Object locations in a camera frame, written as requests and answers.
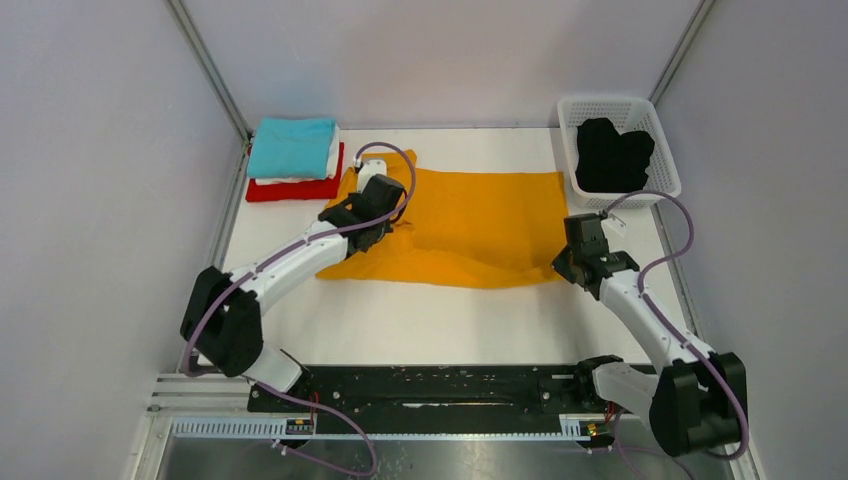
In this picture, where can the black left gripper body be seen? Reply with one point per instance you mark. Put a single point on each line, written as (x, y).
(384, 228)

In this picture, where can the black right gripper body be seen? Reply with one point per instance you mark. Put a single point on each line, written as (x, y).
(563, 263)

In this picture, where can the yellow t shirt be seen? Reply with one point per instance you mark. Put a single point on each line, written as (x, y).
(470, 230)

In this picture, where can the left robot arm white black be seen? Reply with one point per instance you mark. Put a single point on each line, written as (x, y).
(223, 318)

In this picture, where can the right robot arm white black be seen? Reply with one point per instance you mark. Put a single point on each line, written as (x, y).
(695, 399)

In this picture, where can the folded red t shirt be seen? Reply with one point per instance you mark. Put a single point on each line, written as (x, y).
(326, 189)

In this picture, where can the folded white t shirt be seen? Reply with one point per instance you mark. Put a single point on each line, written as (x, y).
(331, 165)

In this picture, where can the folded cyan t shirt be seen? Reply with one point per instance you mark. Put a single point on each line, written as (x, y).
(291, 148)

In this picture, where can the black t shirt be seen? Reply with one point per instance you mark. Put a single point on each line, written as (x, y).
(609, 161)

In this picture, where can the white plastic laundry basket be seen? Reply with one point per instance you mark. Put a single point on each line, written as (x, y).
(627, 114)

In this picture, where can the right controller board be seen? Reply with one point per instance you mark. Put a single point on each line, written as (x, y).
(593, 429)

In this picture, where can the controller board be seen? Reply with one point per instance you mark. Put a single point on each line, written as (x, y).
(593, 429)
(300, 427)

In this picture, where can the left controller board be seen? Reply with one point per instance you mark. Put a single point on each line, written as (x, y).
(300, 427)

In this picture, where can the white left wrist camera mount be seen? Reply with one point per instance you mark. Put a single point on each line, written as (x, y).
(366, 169)

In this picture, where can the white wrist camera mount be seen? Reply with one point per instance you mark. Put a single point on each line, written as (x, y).
(613, 224)
(366, 169)

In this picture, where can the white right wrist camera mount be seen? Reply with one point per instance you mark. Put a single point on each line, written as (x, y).
(613, 224)

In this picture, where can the white slotted cable duct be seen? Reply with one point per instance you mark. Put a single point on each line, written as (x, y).
(282, 428)

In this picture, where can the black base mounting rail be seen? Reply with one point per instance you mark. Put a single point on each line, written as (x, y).
(436, 399)

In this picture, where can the left aluminium corner post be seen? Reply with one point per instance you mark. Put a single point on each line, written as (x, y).
(192, 35)

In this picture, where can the aluminium corner post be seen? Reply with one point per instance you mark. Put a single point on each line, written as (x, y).
(192, 35)
(691, 31)

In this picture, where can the right aluminium corner post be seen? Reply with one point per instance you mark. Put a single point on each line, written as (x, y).
(691, 31)

